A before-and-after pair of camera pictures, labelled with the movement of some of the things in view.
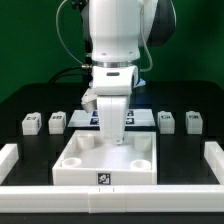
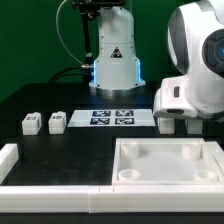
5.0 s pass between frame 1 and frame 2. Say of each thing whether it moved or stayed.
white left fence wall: stayed
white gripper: moved
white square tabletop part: moved
